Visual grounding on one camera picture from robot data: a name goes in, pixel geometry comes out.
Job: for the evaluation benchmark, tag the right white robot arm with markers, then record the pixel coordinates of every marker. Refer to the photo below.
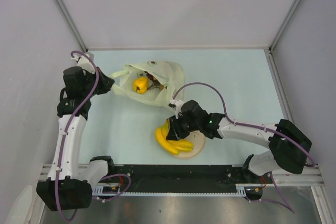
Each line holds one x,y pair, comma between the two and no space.
287,147

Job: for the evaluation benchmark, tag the left corner aluminium post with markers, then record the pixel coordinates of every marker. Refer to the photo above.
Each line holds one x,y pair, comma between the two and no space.
60,4

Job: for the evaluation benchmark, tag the right corner aluminium post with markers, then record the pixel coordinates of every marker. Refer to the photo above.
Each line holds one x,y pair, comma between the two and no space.
284,25

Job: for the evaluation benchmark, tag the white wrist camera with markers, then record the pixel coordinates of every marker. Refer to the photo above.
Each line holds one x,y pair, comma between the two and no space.
83,62
175,104

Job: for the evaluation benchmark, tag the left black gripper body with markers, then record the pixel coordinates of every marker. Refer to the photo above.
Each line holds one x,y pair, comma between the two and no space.
91,79

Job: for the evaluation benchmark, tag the white slotted cable duct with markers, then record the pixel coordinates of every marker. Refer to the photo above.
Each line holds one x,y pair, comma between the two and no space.
107,191

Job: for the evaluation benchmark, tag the yellow fake bell pepper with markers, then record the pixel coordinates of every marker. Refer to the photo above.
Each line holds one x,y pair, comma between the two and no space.
140,85

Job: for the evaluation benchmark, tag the corner aluminium post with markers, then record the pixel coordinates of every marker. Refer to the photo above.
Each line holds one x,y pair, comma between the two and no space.
60,4
284,25

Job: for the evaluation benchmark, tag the yellow fake banana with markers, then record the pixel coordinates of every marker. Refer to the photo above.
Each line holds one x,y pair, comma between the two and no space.
172,146

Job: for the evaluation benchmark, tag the brown fake grape bunch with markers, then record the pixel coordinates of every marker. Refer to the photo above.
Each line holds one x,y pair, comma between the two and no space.
155,84

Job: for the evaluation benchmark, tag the cream plate with branch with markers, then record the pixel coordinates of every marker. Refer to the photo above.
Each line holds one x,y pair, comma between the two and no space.
198,139

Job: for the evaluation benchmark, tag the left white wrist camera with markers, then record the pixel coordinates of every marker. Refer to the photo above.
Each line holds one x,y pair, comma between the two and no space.
83,62

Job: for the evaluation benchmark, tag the yellow-green plastic bag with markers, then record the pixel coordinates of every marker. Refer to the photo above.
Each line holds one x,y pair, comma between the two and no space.
170,74

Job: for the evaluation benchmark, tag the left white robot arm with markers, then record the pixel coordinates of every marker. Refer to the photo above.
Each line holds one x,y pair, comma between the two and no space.
66,188

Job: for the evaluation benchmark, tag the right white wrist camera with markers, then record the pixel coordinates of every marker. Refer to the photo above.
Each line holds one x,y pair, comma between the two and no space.
175,104

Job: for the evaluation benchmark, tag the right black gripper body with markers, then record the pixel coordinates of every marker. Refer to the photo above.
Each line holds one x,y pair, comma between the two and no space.
182,127

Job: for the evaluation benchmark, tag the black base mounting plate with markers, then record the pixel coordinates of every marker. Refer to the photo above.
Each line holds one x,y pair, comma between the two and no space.
186,178

